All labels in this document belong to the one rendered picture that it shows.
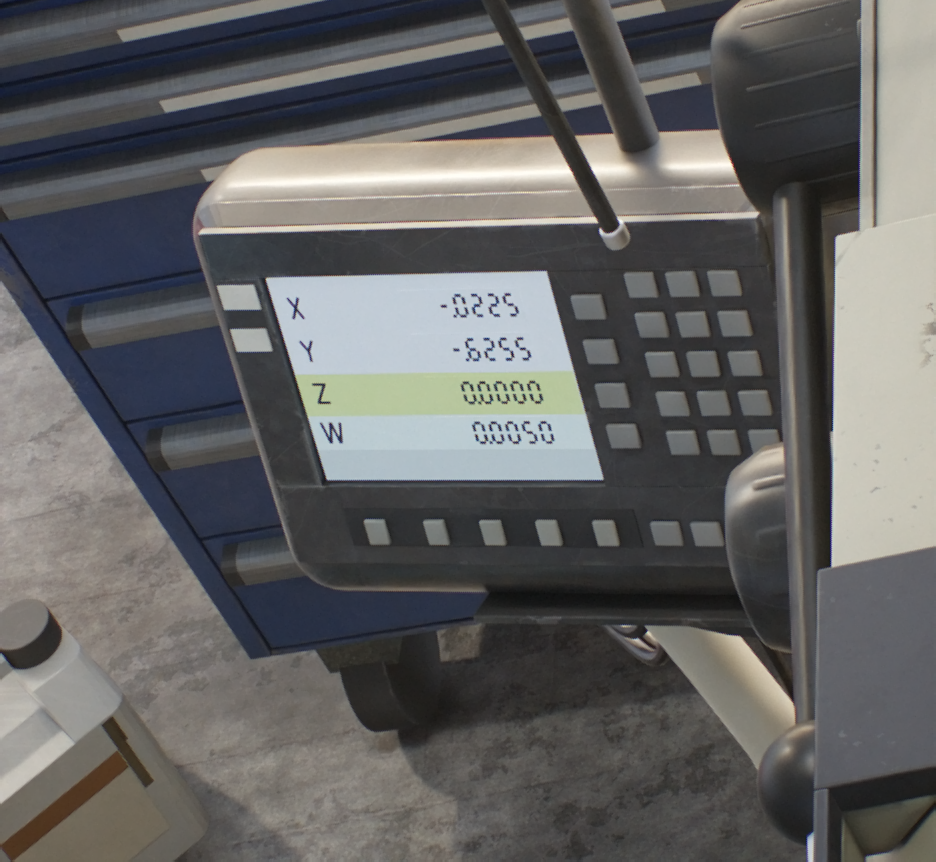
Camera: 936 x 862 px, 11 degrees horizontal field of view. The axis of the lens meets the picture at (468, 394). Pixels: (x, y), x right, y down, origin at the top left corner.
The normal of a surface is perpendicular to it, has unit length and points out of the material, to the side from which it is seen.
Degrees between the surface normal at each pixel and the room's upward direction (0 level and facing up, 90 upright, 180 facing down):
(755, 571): 55
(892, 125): 45
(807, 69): 34
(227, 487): 90
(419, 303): 70
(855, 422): 0
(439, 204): 15
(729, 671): 49
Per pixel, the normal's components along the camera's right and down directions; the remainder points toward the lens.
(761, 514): -0.36, -0.34
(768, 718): 0.12, -0.07
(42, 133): -0.11, 0.75
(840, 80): -0.32, 0.00
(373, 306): -0.40, 0.50
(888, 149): -0.92, -0.31
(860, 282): -0.36, -0.65
